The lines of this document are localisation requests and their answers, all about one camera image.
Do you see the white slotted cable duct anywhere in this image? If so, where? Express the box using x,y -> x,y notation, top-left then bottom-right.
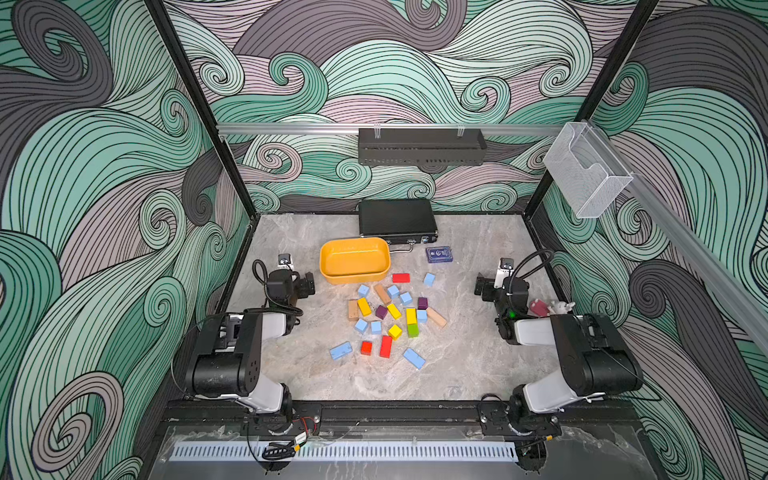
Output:
169,440 -> 518,463

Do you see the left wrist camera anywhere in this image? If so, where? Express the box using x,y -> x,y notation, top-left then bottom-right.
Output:
277,253 -> 294,270

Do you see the blue card deck box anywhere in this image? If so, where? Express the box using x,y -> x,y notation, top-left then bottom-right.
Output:
425,246 -> 454,264

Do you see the natural wood block upper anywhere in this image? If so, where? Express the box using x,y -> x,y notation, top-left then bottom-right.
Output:
374,284 -> 391,305

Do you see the yellow long block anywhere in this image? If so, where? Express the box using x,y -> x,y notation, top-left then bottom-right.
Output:
357,298 -> 372,317
406,308 -> 418,325

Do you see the red flat block top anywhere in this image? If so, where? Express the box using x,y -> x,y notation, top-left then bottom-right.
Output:
392,273 -> 411,284

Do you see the natural wood block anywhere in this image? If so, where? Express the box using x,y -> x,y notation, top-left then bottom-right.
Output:
374,284 -> 391,305
426,307 -> 447,328
347,300 -> 360,321

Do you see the clear acrylic wall holder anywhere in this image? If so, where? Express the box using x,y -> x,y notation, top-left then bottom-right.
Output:
544,121 -> 633,219

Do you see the natural wood block right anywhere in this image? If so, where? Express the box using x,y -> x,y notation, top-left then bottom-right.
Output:
426,307 -> 447,328

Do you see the pink and white toy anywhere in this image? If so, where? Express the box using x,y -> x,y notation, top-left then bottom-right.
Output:
529,299 -> 575,318

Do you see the purple cube centre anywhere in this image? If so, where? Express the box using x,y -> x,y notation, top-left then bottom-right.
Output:
375,305 -> 389,320

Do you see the black ribbed case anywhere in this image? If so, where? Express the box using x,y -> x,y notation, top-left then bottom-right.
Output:
358,199 -> 438,245

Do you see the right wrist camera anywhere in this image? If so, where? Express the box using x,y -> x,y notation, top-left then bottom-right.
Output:
494,257 -> 515,289

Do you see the aluminium rail right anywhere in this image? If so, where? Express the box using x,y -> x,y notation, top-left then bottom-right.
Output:
588,123 -> 767,352

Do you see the aluminium rail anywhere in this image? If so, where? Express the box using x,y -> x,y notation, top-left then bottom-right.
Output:
588,123 -> 767,352
216,122 -> 563,137

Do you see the red long block bottom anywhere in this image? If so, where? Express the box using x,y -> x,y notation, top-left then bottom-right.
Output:
379,335 -> 393,359

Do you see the yellow long block right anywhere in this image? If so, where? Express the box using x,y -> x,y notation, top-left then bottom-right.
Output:
406,308 -> 418,325

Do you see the yellow long block left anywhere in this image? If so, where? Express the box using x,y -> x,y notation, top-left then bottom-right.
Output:
357,298 -> 372,317

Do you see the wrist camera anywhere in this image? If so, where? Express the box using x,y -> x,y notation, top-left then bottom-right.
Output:
494,257 -> 515,289
277,253 -> 294,270

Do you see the red cube bottom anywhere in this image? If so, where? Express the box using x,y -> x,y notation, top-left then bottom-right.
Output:
360,341 -> 373,356

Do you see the black wall shelf tray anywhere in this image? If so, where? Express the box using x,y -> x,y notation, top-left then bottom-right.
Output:
357,129 -> 488,170

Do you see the yellow cube lower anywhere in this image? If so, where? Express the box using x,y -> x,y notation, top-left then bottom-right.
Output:
388,325 -> 402,340

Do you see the yellow plastic bin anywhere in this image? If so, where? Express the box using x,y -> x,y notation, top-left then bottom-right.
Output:
319,237 -> 392,285

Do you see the yellow block centre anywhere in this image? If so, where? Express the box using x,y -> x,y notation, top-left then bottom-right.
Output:
387,303 -> 402,320

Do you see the natural wood block left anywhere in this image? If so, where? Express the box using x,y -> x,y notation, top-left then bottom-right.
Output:
347,300 -> 360,321

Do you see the aluminium rail back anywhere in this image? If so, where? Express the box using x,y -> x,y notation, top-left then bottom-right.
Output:
216,122 -> 563,137

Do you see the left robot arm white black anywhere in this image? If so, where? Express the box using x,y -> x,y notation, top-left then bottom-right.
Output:
184,253 -> 316,425

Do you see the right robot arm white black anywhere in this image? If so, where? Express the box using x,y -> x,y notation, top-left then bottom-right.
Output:
474,249 -> 644,438

